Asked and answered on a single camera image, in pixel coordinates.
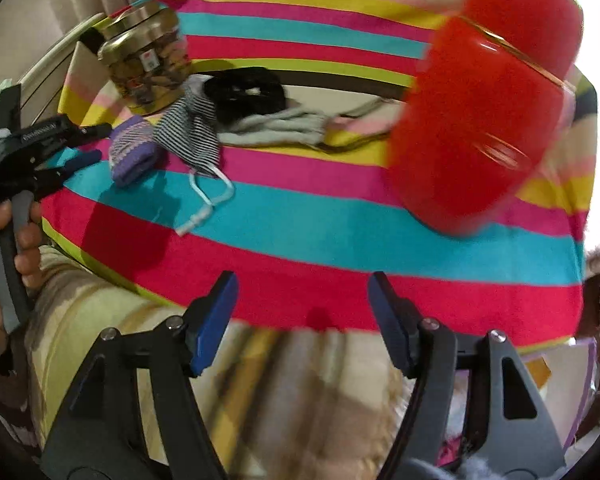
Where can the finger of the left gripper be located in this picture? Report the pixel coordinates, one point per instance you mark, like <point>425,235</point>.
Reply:
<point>76,136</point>
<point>49,180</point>

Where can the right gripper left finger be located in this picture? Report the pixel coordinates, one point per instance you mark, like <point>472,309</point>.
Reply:
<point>130,412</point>

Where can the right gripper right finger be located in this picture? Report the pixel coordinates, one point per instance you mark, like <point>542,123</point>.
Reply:
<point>506,423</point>

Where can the black fuzzy scrunchie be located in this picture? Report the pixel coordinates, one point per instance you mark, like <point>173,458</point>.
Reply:
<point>243,92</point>

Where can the yellow sponge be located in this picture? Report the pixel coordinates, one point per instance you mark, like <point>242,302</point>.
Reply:
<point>539,371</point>

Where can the purple striped sock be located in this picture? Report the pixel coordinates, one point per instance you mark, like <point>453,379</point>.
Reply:
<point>132,151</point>

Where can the purple white storage box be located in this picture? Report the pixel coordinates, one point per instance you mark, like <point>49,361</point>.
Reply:
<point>569,392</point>

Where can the gold lid snack jar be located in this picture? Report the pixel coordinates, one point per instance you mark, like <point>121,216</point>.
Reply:
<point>146,56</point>

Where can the black white striped mask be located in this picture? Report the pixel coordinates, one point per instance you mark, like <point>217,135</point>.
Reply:
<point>187,130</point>

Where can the striped beige cushion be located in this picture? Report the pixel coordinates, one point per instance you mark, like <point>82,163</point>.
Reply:
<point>277,404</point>

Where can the striped colourful table cloth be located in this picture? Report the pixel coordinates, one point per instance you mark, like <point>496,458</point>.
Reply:
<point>305,230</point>

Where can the grey folded sock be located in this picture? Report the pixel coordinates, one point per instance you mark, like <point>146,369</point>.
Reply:
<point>294,126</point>

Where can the red thermos flask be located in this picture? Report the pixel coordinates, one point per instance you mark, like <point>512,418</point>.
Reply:
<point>490,98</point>

